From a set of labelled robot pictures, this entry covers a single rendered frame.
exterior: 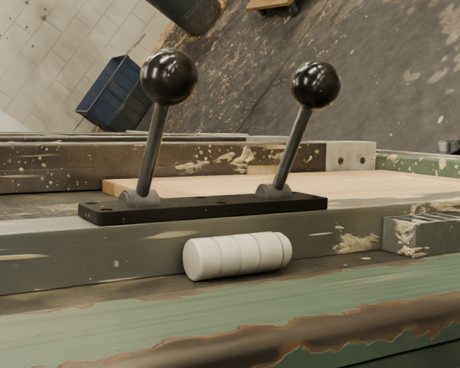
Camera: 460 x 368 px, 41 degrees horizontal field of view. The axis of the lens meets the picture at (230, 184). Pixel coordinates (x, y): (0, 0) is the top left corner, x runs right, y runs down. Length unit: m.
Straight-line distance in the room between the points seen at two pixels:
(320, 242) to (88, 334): 0.35
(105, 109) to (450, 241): 4.79
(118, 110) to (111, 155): 4.33
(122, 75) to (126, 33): 1.16
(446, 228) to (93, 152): 0.56
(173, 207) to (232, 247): 0.05
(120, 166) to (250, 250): 0.54
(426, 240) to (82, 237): 0.29
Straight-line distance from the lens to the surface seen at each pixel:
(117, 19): 6.38
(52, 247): 0.42
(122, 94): 5.30
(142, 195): 0.45
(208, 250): 0.42
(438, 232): 0.56
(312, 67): 0.46
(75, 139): 1.23
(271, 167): 1.09
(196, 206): 0.45
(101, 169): 0.95
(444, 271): 0.29
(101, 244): 0.43
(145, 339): 0.19
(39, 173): 0.92
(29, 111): 6.19
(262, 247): 0.44
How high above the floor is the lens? 1.65
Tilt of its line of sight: 28 degrees down
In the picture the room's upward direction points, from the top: 52 degrees counter-clockwise
